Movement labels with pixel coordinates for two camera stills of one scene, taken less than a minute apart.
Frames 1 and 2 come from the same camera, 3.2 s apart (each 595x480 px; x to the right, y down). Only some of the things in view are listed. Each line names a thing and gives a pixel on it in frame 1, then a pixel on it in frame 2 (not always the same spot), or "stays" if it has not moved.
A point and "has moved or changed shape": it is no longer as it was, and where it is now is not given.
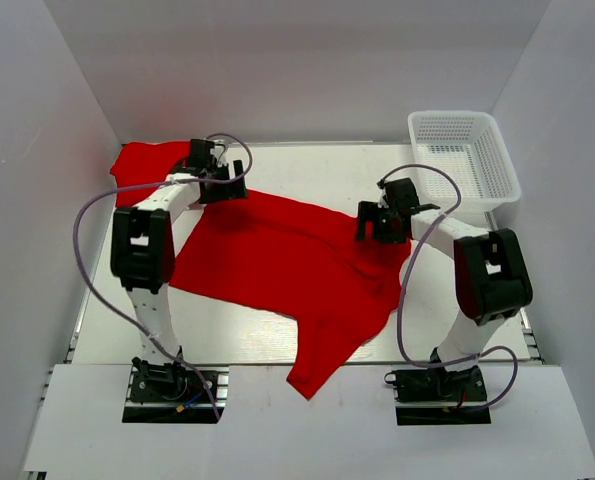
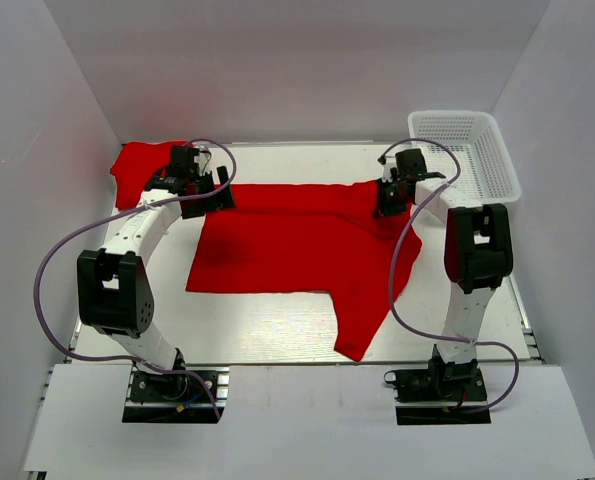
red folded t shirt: [141, 164] stays
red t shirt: [294, 261] has moved or changed shape
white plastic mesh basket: [468, 145] stays
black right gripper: [377, 225] -> [390, 195]
